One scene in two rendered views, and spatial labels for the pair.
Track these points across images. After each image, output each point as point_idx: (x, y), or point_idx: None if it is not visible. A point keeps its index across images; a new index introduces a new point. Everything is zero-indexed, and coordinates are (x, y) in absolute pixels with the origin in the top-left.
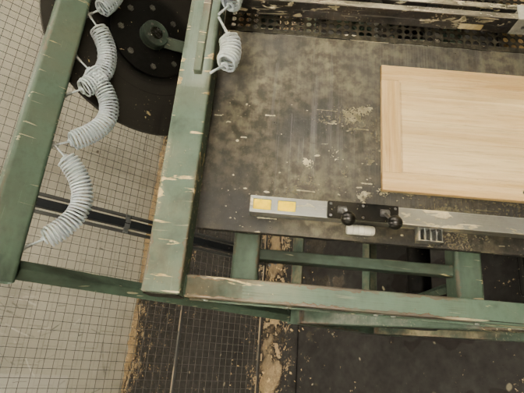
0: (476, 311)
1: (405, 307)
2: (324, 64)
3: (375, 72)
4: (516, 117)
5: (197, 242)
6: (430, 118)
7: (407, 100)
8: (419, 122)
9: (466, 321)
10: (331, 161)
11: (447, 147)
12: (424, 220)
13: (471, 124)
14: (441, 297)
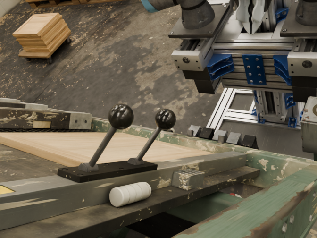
0: (300, 180)
1: (282, 196)
2: None
3: None
4: (128, 140)
5: None
6: (76, 144)
7: (41, 141)
8: (70, 146)
9: (312, 188)
10: (6, 176)
11: (112, 150)
12: (170, 164)
13: (108, 143)
14: (275, 182)
